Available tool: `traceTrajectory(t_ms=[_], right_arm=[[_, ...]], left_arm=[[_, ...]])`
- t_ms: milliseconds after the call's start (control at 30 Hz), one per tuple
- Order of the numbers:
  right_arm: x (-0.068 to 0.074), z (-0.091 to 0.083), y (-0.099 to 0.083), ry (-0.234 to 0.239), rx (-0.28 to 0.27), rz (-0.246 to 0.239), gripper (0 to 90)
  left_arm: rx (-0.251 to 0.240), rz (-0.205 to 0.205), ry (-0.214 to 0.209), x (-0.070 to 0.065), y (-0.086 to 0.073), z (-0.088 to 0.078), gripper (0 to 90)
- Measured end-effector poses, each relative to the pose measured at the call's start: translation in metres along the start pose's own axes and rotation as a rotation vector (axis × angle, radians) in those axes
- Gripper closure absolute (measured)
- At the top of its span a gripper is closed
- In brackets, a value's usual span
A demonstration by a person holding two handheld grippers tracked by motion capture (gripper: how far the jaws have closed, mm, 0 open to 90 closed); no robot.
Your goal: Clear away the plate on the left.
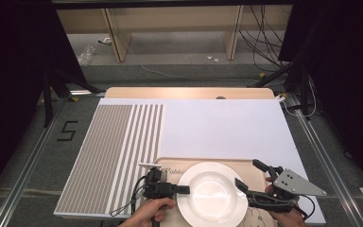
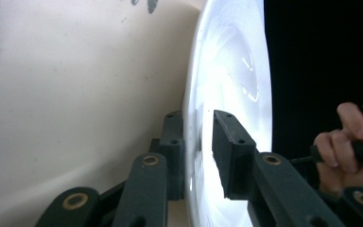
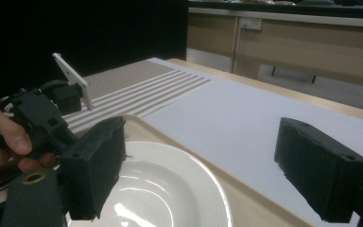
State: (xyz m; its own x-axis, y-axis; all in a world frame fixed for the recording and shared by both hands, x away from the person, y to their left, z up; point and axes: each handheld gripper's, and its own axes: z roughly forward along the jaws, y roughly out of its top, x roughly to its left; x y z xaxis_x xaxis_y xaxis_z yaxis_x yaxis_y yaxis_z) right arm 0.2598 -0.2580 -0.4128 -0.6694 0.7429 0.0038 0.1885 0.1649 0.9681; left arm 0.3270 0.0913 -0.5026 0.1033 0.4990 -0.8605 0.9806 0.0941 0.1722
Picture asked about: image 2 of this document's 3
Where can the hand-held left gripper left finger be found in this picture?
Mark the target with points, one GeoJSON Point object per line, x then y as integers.
{"type": "Point", "coordinates": [173, 164]}

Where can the white round plate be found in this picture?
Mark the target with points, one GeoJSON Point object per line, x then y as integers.
{"type": "Point", "coordinates": [233, 78]}

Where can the black curtain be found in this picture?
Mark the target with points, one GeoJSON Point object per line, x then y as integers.
{"type": "Point", "coordinates": [321, 47]}

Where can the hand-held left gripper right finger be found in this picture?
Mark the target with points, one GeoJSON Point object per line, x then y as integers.
{"type": "Point", "coordinates": [233, 164]}

